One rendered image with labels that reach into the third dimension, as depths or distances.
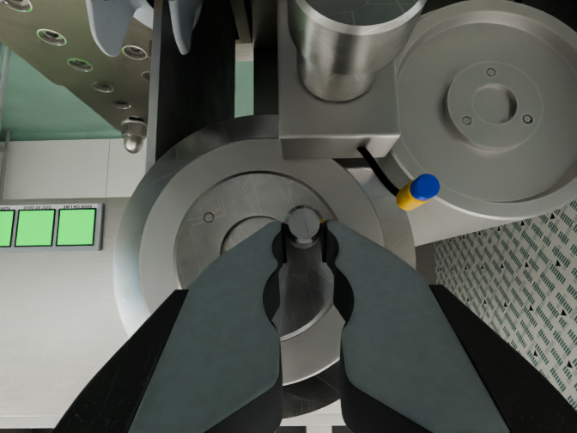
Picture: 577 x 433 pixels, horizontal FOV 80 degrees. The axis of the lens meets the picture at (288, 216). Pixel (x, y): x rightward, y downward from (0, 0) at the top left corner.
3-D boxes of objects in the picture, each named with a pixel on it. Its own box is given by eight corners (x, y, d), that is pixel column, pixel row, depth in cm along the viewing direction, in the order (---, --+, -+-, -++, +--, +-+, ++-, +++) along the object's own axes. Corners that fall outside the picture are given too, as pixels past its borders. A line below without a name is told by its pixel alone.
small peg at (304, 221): (330, 234, 12) (293, 249, 12) (324, 241, 15) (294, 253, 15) (314, 198, 12) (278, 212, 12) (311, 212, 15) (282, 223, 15)
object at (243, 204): (146, 210, 15) (300, 143, 16) (163, 218, 17) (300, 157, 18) (210, 376, 14) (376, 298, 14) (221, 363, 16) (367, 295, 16)
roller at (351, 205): (379, 134, 17) (394, 387, 15) (329, 219, 42) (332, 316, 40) (144, 139, 17) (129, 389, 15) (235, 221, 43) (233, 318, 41)
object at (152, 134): (168, -117, 21) (154, 172, 18) (234, 87, 45) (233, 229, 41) (160, -117, 21) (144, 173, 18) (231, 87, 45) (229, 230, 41)
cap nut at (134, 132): (141, 118, 51) (139, 148, 50) (151, 129, 54) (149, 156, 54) (116, 119, 51) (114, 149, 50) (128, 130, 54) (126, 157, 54)
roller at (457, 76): (598, -6, 18) (640, 216, 16) (423, 156, 44) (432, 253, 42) (370, 1, 19) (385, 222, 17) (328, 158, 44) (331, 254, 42)
